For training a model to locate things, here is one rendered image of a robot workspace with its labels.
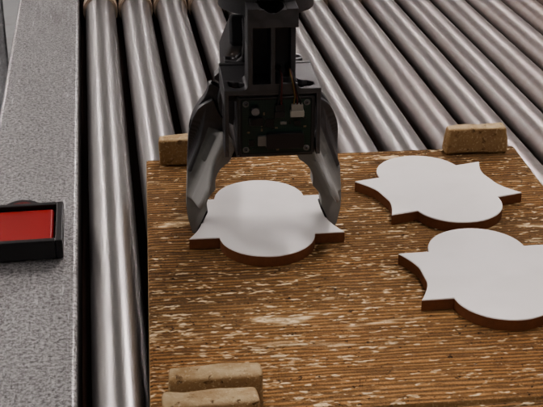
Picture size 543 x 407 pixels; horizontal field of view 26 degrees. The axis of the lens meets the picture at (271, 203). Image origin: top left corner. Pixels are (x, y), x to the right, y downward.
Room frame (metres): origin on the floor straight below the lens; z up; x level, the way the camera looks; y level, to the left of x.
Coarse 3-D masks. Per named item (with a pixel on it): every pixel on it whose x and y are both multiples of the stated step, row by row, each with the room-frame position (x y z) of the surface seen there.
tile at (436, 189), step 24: (384, 168) 0.97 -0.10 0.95; (408, 168) 0.97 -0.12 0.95; (432, 168) 0.97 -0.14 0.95; (456, 168) 0.97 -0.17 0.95; (360, 192) 0.93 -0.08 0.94; (384, 192) 0.91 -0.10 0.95; (408, 192) 0.91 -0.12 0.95; (432, 192) 0.91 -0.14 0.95; (456, 192) 0.91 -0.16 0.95; (480, 192) 0.91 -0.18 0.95; (504, 192) 0.91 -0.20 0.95; (408, 216) 0.88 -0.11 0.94; (432, 216) 0.87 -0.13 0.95; (456, 216) 0.87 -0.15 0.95; (480, 216) 0.87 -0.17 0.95
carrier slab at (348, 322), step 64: (192, 256) 0.81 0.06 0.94; (320, 256) 0.81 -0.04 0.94; (384, 256) 0.81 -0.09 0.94; (192, 320) 0.72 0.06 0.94; (256, 320) 0.72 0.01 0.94; (320, 320) 0.72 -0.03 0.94; (384, 320) 0.72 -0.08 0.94; (448, 320) 0.72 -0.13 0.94; (320, 384) 0.64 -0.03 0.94; (384, 384) 0.64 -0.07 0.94; (448, 384) 0.64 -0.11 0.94; (512, 384) 0.64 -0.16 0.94
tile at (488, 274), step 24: (432, 240) 0.82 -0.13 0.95; (456, 240) 0.82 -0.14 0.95; (480, 240) 0.82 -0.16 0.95; (504, 240) 0.82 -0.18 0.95; (408, 264) 0.79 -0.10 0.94; (432, 264) 0.78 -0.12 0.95; (456, 264) 0.78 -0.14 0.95; (480, 264) 0.78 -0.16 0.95; (504, 264) 0.78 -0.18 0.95; (528, 264) 0.78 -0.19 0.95; (432, 288) 0.75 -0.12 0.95; (456, 288) 0.75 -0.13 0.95; (480, 288) 0.75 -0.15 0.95; (504, 288) 0.75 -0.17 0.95; (528, 288) 0.75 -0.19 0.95; (480, 312) 0.71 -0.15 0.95; (504, 312) 0.71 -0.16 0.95; (528, 312) 0.71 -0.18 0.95
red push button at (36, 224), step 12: (0, 216) 0.90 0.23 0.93; (12, 216) 0.90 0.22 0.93; (24, 216) 0.90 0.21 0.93; (36, 216) 0.90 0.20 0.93; (48, 216) 0.90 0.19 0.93; (0, 228) 0.88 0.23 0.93; (12, 228) 0.88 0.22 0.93; (24, 228) 0.88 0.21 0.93; (36, 228) 0.88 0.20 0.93; (48, 228) 0.88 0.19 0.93; (0, 240) 0.86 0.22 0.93; (12, 240) 0.86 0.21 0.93
